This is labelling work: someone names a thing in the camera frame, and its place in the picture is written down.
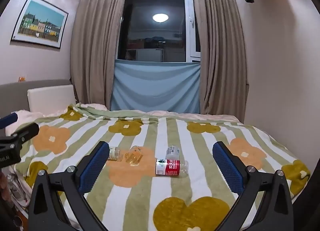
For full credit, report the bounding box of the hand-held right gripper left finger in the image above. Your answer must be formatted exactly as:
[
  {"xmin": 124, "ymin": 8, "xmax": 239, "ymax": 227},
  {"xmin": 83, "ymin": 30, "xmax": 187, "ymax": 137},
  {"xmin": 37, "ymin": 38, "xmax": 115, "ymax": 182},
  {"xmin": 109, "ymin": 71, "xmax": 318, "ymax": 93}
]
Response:
[{"xmin": 28, "ymin": 141, "xmax": 110, "ymax": 231}]

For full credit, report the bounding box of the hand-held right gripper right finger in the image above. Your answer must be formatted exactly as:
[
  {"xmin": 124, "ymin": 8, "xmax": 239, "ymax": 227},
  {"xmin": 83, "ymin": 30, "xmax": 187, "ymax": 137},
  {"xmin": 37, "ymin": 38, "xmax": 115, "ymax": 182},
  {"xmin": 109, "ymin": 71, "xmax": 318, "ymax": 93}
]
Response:
[{"xmin": 212, "ymin": 141, "xmax": 294, "ymax": 231}]

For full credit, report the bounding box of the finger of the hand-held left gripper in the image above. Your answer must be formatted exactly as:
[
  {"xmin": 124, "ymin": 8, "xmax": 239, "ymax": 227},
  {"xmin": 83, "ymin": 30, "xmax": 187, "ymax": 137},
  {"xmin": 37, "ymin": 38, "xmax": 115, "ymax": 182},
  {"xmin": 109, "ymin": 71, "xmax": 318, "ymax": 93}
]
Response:
[
  {"xmin": 0, "ymin": 122, "xmax": 40, "ymax": 147},
  {"xmin": 0, "ymin": 112, "xmax": 19, "ymax": 130}
]

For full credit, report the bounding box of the clear glass cup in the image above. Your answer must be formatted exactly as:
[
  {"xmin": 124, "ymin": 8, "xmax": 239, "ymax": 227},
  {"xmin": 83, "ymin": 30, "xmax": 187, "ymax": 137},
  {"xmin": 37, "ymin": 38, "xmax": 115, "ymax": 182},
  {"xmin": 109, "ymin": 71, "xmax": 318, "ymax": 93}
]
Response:
[{"xmin": 124, "ymin": 145, "xmax": 143, "ymax": 166}]

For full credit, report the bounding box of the clear white cap bottle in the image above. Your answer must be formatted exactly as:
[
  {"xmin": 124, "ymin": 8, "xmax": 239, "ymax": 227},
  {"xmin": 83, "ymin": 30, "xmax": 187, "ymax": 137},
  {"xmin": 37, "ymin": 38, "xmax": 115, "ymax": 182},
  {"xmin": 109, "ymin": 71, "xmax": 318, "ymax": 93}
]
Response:
[{"xmin": 108, "ymin": 146, "xmax": 122, "ymax": 161}]

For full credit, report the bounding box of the grey headboard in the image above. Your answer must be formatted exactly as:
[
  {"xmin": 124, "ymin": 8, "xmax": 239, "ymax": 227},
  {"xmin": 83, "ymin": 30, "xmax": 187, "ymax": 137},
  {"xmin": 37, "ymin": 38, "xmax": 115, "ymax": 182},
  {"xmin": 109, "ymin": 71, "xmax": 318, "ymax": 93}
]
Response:
[{"xmin": 0, "ymin": 79, "xmax": 73, "ymax": 119}]

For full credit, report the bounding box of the white pillow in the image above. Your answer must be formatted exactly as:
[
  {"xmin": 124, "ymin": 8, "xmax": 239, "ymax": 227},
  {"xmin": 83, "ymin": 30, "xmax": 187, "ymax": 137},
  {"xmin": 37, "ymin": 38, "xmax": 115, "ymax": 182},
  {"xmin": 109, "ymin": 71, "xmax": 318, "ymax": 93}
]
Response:
[{"xmin": 27, "ymin": 84, "xmax": 76, "ymax": 112}]

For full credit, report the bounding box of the red label plastic bottle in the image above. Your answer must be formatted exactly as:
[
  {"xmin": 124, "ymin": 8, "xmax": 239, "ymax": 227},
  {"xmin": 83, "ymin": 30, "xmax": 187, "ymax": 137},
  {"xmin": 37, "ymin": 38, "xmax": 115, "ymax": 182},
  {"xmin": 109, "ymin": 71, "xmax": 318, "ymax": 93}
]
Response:
[{"xmin": 155, "ymin": 157, "xmax": 189, "ymax": 177}]

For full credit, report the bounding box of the small white label bottle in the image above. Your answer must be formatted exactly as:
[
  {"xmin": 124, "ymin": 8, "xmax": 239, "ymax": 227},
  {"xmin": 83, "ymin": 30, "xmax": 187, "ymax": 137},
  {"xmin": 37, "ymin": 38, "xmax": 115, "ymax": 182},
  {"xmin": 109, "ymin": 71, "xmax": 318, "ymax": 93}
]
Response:
[{"xmin": 166, "ymin": 146, "xmax": 180, "ymax": 160}]

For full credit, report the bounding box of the floral striped blanket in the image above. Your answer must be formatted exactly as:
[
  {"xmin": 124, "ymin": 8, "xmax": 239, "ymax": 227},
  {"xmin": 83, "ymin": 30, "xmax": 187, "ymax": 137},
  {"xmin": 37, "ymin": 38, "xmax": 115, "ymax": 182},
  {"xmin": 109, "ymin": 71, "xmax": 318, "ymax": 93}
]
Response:
[{"xmin": 15, "ymin": 104, "xmax": 311, "ymax": 231}]

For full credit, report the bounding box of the light blue cloth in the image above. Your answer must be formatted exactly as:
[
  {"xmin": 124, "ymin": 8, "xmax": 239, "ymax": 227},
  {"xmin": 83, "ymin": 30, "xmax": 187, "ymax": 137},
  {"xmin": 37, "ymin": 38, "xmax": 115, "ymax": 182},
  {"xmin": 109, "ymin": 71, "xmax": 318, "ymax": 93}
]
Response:
[{"xmin": 110, "ymin": 60, "xmax": 201, "ymax": 113}]

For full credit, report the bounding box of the framed houses picture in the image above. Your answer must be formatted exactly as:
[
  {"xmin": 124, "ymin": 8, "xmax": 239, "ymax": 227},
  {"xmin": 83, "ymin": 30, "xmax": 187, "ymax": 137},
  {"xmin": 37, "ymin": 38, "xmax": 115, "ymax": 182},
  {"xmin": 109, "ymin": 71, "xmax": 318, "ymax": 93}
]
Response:
[{"xmin": 10, "ymin": 0, "xmax": 69, "ymax": 49}]

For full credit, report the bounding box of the beige curtain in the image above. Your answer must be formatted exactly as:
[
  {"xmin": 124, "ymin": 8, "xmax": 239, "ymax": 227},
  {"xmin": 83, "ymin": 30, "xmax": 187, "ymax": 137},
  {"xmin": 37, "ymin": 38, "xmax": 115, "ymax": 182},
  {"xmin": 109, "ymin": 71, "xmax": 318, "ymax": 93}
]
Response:
[
  {"xmin": 193, "ymin": 0, "xmax": 248, "ymax": 123},
  {"xmin": 70, "ymin": 0, "xmax": 128, "ymax": 111}
]

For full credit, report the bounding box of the window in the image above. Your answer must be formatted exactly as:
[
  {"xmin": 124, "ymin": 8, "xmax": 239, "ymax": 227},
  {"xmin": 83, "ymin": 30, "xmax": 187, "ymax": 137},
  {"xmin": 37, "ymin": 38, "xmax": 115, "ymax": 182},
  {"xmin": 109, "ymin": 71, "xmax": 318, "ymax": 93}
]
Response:
[{"xmin": 117, "ymin": 0, "xmax": 202, "ymax": 63}]

